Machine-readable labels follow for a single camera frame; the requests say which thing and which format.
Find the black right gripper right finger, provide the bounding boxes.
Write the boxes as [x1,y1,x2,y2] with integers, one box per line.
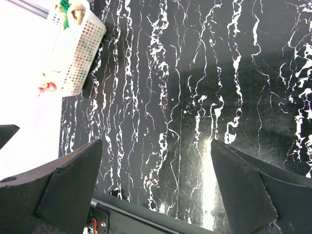
[211,139,312,234]

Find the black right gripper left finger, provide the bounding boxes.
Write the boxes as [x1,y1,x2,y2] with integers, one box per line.
[0,139,102,234]

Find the salmon pink t shirt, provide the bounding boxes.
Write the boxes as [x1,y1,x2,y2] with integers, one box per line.
[38,70,59,97]

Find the white plastic laundry basket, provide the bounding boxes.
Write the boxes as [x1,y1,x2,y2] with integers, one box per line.
[43,0,106,98]

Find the beige t shirt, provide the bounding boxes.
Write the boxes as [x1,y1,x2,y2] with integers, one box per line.
[54,0,86,27]

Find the green t shirt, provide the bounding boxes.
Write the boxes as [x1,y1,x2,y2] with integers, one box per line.
[59,0,70,30]

